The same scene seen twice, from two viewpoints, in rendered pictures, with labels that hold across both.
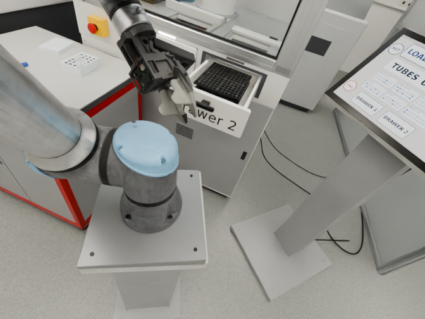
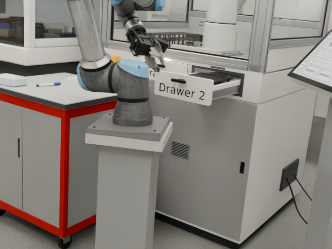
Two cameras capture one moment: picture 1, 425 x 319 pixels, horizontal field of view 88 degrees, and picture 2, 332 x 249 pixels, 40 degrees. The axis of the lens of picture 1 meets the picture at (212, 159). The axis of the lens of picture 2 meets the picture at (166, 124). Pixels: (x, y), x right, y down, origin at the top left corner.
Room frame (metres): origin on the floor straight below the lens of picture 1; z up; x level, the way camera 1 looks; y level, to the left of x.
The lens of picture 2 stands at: (-1.16, -0.72, 1.23)
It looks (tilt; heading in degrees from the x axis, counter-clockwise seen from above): 15 degrees down; 26
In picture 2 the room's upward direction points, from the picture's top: 5 degrees clockwise
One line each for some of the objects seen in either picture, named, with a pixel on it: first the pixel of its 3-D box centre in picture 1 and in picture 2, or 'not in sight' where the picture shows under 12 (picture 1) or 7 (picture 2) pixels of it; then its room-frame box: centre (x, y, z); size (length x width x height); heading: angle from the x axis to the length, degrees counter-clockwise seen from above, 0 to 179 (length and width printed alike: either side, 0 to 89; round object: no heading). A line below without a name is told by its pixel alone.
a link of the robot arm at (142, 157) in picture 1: (145, 160); (131, 78); (0.28, 0.13, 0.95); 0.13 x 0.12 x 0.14; 98
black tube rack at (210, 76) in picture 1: (223, 86); (205, 83); (0.83, 0.05, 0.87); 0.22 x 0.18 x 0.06; 172
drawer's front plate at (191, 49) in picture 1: (165, 50); (162, 71); (0.97, 0.35, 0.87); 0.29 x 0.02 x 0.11; 82
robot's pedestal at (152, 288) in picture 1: (150, 259); (126, 217); (0.28, 0.11, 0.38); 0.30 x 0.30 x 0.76; 19
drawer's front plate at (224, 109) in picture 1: (205, 108); (182, 87); (0.63, 0.07, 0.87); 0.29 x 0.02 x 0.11; 82
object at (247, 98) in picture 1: (223, 86); (206, 84); (0.84, 0.05, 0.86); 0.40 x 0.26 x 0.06; 172
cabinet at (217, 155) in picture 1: (198, 98); (206, 140); (1.44, 0.24, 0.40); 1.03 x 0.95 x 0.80; 82
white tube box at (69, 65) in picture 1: (81, 64); not in sight; (0.81, 0.65, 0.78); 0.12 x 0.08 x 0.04; 178
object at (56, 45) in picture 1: (57, 45); (79, 78); (0.92, 0.84, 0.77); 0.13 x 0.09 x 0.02; 5
